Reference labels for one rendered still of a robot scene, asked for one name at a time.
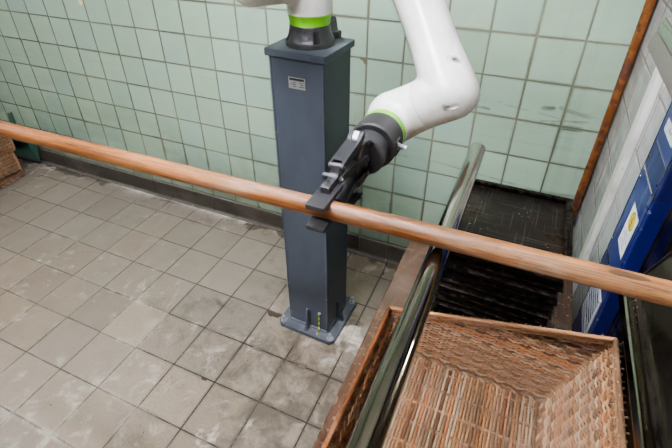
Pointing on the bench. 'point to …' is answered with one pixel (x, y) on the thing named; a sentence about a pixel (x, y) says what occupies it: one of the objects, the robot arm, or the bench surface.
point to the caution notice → (628, 230)
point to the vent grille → (590, 307)
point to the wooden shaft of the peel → (367, 219)
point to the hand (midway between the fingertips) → (324, 206)
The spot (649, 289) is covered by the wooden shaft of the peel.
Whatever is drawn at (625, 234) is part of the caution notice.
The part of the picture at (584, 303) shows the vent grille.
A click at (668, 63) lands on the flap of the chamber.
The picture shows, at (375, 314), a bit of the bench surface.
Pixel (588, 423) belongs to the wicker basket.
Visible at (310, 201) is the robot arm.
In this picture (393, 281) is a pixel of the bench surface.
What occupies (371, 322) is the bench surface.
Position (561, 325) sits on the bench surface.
